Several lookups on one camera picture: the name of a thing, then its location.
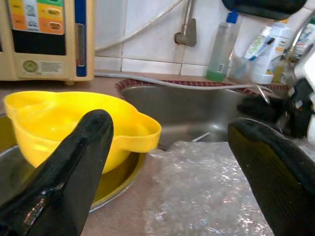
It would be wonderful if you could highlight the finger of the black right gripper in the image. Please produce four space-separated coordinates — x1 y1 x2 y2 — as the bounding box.
237 95 286 123

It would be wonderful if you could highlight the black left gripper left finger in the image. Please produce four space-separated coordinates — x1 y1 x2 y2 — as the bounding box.
0 109 114 236

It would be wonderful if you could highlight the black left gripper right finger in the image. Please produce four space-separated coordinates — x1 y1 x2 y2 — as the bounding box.
227 117 315 236

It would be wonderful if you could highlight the steel spoon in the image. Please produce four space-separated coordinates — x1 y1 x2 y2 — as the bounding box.
254 83 271 104

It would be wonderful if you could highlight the shallow steel dish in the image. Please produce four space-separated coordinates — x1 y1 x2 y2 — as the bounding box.
0 115 147 214

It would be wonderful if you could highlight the yellow plastic bowl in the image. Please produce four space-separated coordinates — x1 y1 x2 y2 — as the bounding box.
3 90 162 175

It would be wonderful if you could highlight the white detergent bottle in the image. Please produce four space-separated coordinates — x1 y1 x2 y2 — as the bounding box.
251 22 293 86

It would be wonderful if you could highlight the clear plastic cup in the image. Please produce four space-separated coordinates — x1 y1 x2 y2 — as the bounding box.
231 36 276 81

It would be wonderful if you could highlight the clear bottle blue cap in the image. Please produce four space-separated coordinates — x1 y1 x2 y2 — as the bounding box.
205 11 241 83

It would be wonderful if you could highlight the steel sink basin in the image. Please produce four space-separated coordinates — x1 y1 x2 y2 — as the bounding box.
115 78 291 150

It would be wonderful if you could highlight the curved steel faucet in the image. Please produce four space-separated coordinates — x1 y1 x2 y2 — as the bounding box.
283 14 315 62

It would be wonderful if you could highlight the clear bubble wrap sheet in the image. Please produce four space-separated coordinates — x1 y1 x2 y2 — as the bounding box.
144 141 274 236

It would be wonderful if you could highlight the dark blue hanging pan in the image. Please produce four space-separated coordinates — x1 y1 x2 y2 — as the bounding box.
221 0 307 20

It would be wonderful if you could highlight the cream water ionizer machine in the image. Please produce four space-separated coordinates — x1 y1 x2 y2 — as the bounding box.
0 0 96 86

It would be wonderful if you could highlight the grey drain hose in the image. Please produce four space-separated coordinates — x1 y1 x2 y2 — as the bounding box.
94 71 275 95

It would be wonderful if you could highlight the grey wall tap lever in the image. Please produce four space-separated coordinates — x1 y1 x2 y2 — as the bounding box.
174 0 197 47

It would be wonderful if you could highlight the thin white water hose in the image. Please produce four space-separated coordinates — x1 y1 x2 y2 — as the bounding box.
94 0 184 51

